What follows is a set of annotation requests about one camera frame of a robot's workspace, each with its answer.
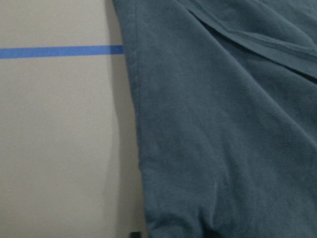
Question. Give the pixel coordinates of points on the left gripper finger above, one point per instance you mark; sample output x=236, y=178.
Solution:
x=135, y=235

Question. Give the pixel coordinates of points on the black printed t-shirt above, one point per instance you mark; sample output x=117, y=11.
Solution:
x=225, y=97

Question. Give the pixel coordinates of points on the brown paper table cover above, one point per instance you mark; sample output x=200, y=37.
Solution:
x=68, y=154

